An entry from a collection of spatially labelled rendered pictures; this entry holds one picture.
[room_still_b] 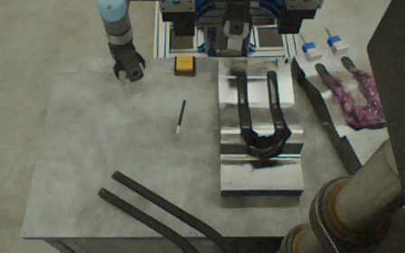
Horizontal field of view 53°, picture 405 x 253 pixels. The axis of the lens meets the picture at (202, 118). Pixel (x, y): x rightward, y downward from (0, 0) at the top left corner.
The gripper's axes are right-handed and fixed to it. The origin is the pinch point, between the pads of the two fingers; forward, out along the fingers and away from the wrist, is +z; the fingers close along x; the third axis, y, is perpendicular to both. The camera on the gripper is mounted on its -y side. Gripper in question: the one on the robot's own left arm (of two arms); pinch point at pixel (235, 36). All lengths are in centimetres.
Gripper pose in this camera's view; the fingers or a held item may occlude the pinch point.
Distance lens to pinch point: 149.2
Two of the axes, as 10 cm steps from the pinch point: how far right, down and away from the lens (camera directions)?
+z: 0.0, 4.9, 8.7
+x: -9.9, -1.5, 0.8
